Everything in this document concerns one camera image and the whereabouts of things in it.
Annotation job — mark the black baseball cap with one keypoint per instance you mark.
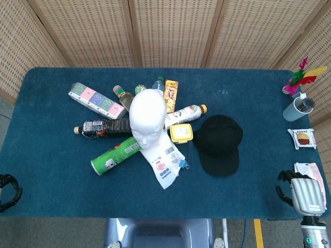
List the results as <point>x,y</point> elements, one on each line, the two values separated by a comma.
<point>218,139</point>

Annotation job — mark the multicolour tissue pack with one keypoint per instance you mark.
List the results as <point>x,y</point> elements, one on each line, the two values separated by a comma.
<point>95,99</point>

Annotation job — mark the grey-blue cup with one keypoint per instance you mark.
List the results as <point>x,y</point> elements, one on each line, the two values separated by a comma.
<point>291,112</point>

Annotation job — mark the green chips can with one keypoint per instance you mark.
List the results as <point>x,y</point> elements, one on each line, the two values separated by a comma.
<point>113,156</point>

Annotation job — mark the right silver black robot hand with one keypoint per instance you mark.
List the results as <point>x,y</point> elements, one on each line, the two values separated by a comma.
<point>306,192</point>

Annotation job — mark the dark tea bottle black label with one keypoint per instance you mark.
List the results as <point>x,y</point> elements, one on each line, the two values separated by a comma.
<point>103,127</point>

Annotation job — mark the yellow snack bag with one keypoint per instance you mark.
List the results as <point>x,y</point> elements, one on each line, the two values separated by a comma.
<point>171,96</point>

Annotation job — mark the white printed plastic pouch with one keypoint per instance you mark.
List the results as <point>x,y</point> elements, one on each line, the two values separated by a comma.
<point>163,165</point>

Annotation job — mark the white cake snack packet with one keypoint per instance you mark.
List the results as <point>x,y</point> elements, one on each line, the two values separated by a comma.
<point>302,138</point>

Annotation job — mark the bamboo folding screen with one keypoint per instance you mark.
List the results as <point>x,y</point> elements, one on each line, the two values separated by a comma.
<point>175,31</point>

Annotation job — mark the white foam mannequin head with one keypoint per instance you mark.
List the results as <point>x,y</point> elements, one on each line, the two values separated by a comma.
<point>147,111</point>

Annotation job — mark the colourful feather shuttlecock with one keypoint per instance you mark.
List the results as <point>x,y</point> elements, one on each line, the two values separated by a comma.
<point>297,78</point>

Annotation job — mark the white metal pole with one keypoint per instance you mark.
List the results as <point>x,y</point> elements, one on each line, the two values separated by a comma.
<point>225,232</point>

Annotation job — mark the pale green tea bottle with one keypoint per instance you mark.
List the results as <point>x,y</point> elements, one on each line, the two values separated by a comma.
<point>124,99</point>

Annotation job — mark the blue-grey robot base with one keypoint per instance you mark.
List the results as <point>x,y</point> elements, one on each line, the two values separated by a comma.
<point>160,232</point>

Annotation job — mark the small bottle green lid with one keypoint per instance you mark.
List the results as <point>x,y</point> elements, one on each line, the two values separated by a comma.
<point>139,89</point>

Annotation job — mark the blue table cloth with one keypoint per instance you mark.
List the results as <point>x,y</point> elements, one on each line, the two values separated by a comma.
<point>245,186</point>

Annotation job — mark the white pink snack packet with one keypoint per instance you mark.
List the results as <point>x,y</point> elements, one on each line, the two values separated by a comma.
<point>309,169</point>

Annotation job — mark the blue clear water bottle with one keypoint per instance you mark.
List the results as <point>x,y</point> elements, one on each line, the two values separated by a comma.
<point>158,84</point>

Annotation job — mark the green tub yellow lid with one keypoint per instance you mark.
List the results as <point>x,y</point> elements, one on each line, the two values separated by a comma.
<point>181,132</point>

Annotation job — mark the white label bottle yellow cap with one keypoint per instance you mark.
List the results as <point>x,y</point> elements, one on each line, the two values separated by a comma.
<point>184,113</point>

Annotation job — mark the blue binder clip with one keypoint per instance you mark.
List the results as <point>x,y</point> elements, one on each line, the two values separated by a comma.
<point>183,163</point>

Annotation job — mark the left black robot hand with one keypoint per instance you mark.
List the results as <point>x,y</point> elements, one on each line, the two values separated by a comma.
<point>17,191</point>

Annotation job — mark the black cylinder in cup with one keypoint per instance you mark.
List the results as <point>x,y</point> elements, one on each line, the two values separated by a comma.
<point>305,104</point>

